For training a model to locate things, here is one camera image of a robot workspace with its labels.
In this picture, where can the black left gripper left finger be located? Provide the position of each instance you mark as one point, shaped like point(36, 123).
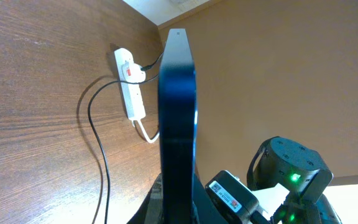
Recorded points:
point(151, 209)

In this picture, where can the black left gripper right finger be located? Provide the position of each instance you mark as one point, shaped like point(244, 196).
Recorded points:
point(205, 211)

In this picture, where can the blue Galaxy smartphone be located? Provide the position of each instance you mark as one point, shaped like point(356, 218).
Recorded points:
point(177, 117)

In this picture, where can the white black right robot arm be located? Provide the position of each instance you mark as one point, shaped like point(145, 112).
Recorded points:
point(302, 172)

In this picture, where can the white USB charger adapter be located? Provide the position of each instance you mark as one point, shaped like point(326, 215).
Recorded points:
point(132, 72)

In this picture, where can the white power strip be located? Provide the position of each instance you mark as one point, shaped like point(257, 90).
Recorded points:
point(131, 91)

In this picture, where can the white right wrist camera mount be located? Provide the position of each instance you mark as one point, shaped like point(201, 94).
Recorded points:
point(238, 204)

